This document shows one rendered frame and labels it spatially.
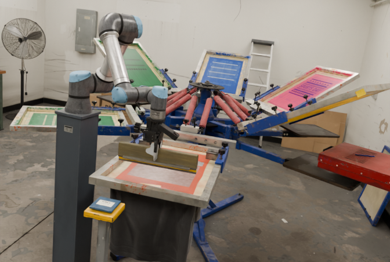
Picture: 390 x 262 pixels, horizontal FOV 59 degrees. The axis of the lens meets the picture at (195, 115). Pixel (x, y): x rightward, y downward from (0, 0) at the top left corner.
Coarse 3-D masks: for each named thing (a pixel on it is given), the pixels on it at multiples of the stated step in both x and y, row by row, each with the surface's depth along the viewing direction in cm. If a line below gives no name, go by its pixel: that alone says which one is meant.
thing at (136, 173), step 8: (128, 168) 189; (136, 168) 191; (144, 168) 192; (152, 168) 193; (160, 168) 195; (120, 176) 178; (128, 176) 179; (136, 176) 180; (144, 176) 181; (152, 176) 183; (160, 176) 184
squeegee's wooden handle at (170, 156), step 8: (120, 144) 172; (128, 144) 172; (136, 144) 172; (120, 152) 173; (128, 152) 172; (136, 152) 171; (144, 152) 171; (160, 152) 169; (168, 152) 168; (176, 152) 167; (184, 152) 168; (152, 160) 170; (160, 160) 170; (168, 160) 169; (176, 160) 168; (184, 160) 167; (192, 160) 166; (192, 168) 167
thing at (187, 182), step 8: (200, 160) 215; (208, 160) 217; (200, 168) 202; (168, 176) 185; (176, 176) 187; (184, 176) 188; (192, 176) 189; (200, 176) 191; (160, 184) 174; (168, 184) 175; (176, 184) 177; (184, 184) 178; (192, 184) 179; (192, 192) 170
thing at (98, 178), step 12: (168, 144) 235; (180, 144) 233; (192, 144) 233; (108, 168) 178; (216, 168) 196; (96, 180) 165; (108, 180) 164; (120, 180) 165; (216, 180) 188; (132, 192) 162; (144, 192) 161; (156, 192) 160; (168, 192) 159; (180, 192) 160; (204, 192) 163; (192, 204) 157; (204, 204) 156
